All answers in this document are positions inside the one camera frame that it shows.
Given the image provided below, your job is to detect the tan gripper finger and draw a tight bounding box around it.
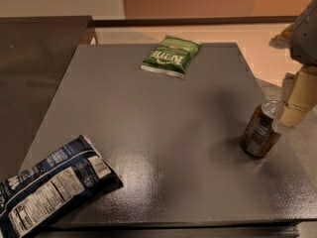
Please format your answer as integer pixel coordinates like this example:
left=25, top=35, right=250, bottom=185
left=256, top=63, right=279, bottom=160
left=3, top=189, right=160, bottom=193
left=278, top=64, right=317, bottom=127
left=269, top=24, right=294, bottom=49

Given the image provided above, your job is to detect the orange soda can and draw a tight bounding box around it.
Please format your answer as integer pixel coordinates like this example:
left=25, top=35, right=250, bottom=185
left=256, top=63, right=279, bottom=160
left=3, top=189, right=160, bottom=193
left=241, top=100, right=280, bottom=158

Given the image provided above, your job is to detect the green jalapeno chip bag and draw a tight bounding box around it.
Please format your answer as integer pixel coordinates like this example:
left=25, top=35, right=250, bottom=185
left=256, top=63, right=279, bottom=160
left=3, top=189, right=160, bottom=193
left=141, top=35, right=202, bottom=79

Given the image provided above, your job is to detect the blue chip bag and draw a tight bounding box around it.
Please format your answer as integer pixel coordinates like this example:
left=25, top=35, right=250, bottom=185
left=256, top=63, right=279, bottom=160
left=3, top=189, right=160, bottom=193
left=0, top=136, right=122, bottom=238

